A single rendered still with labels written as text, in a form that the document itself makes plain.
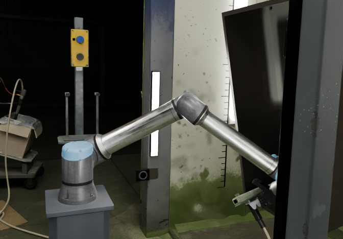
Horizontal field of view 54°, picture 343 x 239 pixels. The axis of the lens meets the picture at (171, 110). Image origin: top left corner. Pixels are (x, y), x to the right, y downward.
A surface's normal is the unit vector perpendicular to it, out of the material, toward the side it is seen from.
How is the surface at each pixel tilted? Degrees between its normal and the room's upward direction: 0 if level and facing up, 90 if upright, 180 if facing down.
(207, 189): 90
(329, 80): 90
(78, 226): 90
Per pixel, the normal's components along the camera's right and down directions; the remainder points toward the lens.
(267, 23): 0.37, 0.13
